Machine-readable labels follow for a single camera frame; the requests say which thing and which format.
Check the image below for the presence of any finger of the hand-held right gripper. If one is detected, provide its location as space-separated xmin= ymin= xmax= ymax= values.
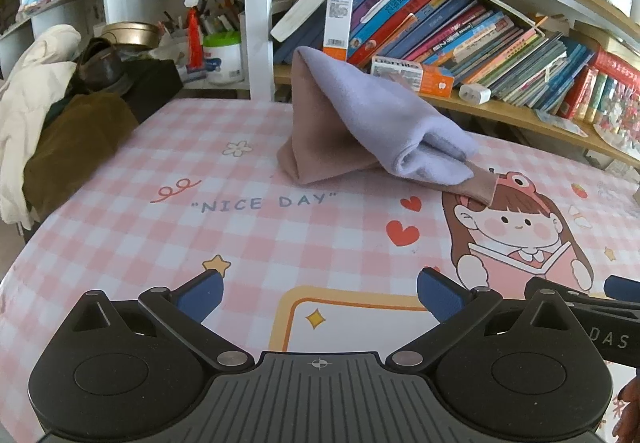
xmin=603 ymin=275 xmax=640 ymax=300
xmin=524 ymin=276 xmax=640 ymax=312

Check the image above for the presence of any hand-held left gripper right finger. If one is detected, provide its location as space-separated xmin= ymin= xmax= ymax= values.
xmin=391 ymin=267 xmax=571 ymax=371

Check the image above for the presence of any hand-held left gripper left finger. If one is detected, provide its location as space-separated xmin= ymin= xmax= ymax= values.
xmin=72 ymin=269 xmax=251 ymax=371

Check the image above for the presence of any pink and purple sweater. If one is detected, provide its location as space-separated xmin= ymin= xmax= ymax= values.
xmin=276 ymin=46 xmax=500 ymax=214

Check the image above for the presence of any person's right hand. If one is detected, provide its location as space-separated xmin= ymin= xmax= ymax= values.
xmin=619 ymin=373 xmax=640 ymax=421

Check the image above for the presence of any pale blue plastic packet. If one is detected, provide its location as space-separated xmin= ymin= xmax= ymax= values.
xmin=535 ymin=109 xmax=591 ymax=138

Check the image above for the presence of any wooden shelf board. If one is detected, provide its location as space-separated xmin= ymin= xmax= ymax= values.
xmin=272 ymin=63 xmax=640 ymax=168

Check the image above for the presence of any red dictionary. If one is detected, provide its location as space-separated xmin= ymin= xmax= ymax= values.
xmin=558 ymin=65 xmax=585 ymax=120
xmin=580 ymin=68 xmax=602 ymax=122

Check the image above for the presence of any brown cloth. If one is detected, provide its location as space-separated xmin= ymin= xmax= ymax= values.
xmin=22 ymin=93 xmax=140 ymax=218

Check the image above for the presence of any white charger plug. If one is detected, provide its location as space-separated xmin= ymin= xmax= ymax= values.
xmin=458 ymin=84 xmax=492 ymax=104

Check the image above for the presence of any black box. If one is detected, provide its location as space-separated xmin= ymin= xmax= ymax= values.
xmin=112 ymin=58 xmax=185 ymax=126

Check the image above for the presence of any long orange and white box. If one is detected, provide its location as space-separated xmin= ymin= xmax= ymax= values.
xmin=370 ymin=55 xmax=455 ymax=97

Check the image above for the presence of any flat-lying red book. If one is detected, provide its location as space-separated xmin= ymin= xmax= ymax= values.
xmin=590 ymin=48 xmax=640 ymax=74

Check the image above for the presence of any white jar with green lid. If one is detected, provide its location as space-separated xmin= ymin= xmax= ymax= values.
xmin=202 ymin=32 xmax=244 ymax=85

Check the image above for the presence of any white jacket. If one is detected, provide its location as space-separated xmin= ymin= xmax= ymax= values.
xmin=0 ymin=24 xmax=83 ymax=229

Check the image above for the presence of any brown leather shoe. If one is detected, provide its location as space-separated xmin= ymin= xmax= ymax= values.
xmin=70 ymin=37 xmax=133 ymax=96

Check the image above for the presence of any red bottle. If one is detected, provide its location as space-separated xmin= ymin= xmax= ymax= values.
xmin=182 ymin=0 xmax=207 ymax=70

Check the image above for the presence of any row of colourful books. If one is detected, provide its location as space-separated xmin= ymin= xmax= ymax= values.
xmin=272 ymin=0 xmax=596 ymax=106

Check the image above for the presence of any gold metal bowl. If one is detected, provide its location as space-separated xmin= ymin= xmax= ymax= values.
xmin=101 ymin=21 xmax=162 ymax=48

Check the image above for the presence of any bunch of pens and pencils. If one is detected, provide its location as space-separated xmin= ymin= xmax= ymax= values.
xmin=160 ymin=0 xmax=246 ymax=38

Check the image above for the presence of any upright orange and white box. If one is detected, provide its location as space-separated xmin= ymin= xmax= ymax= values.
xmin=322 ymin=0 xmax=355 ymax=62

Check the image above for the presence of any thick white-paged book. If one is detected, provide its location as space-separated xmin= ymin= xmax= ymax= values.
xmin=270 ymin=0 xmax=357 ymax=44

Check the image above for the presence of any white shelf frame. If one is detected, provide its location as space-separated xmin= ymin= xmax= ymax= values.
xmin=243 ymin=0 xmax=276 ymax=102

